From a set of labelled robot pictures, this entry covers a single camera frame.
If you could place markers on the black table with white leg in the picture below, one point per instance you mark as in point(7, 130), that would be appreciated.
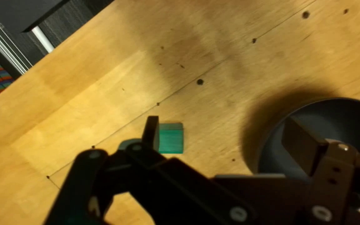
point(14, 12)

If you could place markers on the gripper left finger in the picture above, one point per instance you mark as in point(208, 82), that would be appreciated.
point(170, 184)

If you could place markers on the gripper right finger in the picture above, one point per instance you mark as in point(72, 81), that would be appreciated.
point(333, 175)

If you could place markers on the grey bowl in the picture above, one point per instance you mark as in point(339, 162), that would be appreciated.
point(339, 120)

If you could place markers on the green block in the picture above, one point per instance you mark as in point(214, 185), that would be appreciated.
point(171, 140)

